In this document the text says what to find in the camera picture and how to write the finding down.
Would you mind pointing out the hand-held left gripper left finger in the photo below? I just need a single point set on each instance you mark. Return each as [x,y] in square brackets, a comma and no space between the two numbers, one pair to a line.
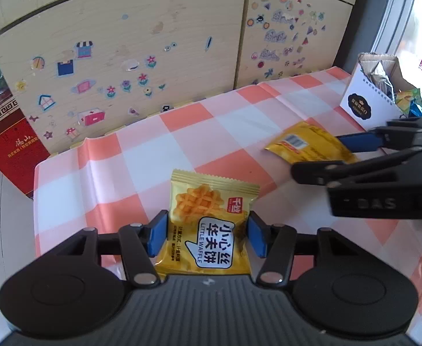
[158,232]

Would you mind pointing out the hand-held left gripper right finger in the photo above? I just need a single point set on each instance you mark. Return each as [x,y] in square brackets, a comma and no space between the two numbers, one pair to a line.
[257,236]

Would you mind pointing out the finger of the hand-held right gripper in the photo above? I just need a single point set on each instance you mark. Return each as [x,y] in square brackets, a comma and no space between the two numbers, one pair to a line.
[322,173]
[358,140]

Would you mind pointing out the small yellow snack packet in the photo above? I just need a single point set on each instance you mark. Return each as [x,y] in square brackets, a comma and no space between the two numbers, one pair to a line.
[311,146]

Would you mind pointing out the cardboard box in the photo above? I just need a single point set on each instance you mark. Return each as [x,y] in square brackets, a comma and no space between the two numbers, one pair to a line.
[366,101]

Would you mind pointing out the yellow waffle packet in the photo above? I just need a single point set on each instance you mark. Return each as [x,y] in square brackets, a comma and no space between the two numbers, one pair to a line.
[211,230]

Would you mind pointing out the orange checked tablecloth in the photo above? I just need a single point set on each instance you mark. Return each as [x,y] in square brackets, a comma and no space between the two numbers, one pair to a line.
[182,144]

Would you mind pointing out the red carton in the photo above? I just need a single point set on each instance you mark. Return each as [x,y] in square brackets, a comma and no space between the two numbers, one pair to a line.
[9,147]

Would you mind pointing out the beige cabinet with stickers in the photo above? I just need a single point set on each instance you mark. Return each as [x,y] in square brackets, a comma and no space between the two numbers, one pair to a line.
[142,25]

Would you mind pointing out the dark window frame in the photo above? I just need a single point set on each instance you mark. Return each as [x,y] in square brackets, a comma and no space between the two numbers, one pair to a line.
[387,14]

